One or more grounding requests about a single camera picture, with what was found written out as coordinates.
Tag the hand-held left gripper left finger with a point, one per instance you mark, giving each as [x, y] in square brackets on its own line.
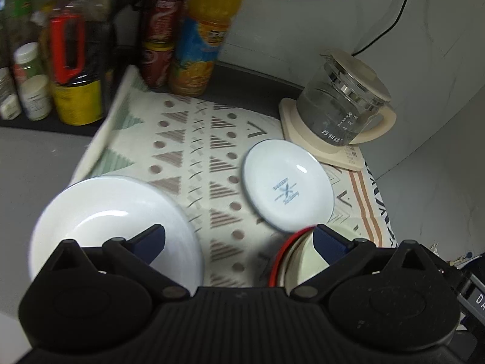
[149, 242]

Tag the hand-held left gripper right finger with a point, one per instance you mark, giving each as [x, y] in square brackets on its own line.
[329, 243]

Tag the cream bowl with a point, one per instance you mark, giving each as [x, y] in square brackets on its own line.
[303, 261]

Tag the white deep plate script print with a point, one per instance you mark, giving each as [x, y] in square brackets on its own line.
[106, 212]

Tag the red and black bowl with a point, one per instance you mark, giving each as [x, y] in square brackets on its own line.
[273, 261]

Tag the small white plate blue print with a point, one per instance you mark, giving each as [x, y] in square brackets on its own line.
[290, 189]

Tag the patterned fringed placemat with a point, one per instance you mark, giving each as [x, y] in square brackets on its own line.
[223, 151]

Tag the cream kettle base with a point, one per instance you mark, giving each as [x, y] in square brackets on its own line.
[299, 125]

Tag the red soda can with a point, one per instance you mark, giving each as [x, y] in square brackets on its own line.
[163, 17]
[156, 64]

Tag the white plastic jar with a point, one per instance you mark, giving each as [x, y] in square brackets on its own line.
[36, 98]

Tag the orange juice bottle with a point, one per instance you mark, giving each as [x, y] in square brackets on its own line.
[201, 45]

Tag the small green jar white cap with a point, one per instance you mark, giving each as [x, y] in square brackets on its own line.
[28, 58]

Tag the green label sauce bottle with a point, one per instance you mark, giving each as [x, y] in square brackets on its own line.
[22, 7]

